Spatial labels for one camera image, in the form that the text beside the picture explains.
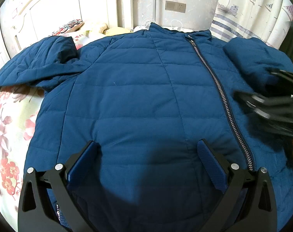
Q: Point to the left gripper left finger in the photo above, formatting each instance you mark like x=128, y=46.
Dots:
x=35, y=211

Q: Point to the beige wall socket plate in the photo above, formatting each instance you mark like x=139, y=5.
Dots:
x=175, y=6

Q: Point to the floral bed sheet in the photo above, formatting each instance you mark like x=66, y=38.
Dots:
x=8, y=130

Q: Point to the white bedside table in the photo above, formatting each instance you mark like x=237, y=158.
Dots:
x=174, y=25

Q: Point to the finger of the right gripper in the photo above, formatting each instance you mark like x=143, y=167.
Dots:
x=276, y=109
x=284, y=75

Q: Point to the blue quilted puffer jacket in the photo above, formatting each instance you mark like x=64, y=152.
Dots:
x=229, y=126

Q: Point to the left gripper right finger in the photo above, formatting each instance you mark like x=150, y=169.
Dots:
x=248, y=202

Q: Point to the striped sailboat curtain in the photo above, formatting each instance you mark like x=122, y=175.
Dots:
x=267, y=20

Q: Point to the white wooden headboard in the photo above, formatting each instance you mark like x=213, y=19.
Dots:
x=24, y=22

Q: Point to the patterned red pillow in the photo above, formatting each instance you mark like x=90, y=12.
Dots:
x=71, y=26

